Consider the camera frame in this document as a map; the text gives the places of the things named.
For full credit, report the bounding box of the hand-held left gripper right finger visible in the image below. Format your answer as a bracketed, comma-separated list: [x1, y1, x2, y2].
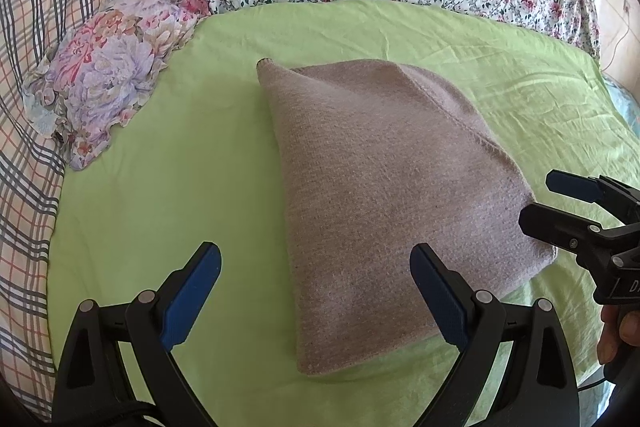
[409, 242, 582, 427]

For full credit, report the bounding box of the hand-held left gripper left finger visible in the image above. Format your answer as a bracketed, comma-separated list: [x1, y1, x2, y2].
[51, 241, 223, 427]

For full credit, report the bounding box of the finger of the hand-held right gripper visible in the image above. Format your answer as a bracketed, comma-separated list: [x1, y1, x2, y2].
[518, 204, 640, 269]
[545, 170, 640, 224]

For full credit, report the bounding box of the beige knitted sweater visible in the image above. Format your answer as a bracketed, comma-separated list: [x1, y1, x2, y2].
[256, 58, 560, 378]

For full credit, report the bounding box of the person's right hand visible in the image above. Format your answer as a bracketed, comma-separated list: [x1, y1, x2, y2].
[597, 306, 627, 365]

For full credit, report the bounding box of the light blue patterned bed sheet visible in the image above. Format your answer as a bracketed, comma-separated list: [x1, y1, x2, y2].
[600, 69, 640, 138]

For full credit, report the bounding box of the green bed sheet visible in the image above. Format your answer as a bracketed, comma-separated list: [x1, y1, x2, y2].
[47, 0, 640, 427]

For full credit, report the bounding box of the plaid bed sheet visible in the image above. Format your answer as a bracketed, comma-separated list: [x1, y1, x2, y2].
[0, 0, 161, 410]

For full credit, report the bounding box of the purple pink floral pillow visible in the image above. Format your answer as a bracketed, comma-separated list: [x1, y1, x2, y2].
[22, 0, 211, 172]

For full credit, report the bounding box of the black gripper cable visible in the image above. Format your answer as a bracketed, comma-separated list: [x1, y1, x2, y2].
[579, 374, 610, 392]

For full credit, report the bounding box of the white wall cable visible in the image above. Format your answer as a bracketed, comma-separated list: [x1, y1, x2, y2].
[600, 9, 631, 70]

